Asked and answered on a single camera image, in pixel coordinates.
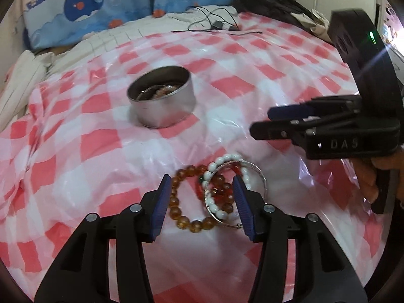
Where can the silver bangle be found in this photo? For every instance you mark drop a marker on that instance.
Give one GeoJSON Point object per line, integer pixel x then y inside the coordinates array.
{"type": "Point", "coordinates": [260, 176]}

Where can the red checked plastic cloth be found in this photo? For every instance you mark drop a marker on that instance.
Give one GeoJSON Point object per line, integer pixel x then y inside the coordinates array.
{"type": "Point", "coordinates": [79, 151]}

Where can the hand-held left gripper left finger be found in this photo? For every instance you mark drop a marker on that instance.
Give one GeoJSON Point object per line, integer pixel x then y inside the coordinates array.
{"type": "Point", "coordinates": [159, 208]}

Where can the white grid quilt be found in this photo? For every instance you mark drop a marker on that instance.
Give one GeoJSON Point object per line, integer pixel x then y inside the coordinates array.
{"type": "Point", "coordinates": [126, 34]}

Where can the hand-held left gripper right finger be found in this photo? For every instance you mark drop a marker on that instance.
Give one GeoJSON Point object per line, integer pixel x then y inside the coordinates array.
{"type": "Point", "coordinates": [244, 208]}

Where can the person's right hand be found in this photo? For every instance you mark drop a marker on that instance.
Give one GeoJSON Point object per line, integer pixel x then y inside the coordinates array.
{"type": "Point", "coordinates": [366, 180]}

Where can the round metal tin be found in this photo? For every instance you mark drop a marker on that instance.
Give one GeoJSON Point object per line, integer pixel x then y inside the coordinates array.
{"type": "Point", "coordinates": [167, 110]}

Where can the black garment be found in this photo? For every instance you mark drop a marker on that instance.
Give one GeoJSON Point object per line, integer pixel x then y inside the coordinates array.
{"type": "Point", "coordinates": [277, 6]}

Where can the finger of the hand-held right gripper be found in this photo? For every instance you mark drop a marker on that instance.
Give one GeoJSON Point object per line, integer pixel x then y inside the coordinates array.
{"type": "Point", "coordinates": [271, 131]}
{"type": "Point", "coordinates": [290, 110]}

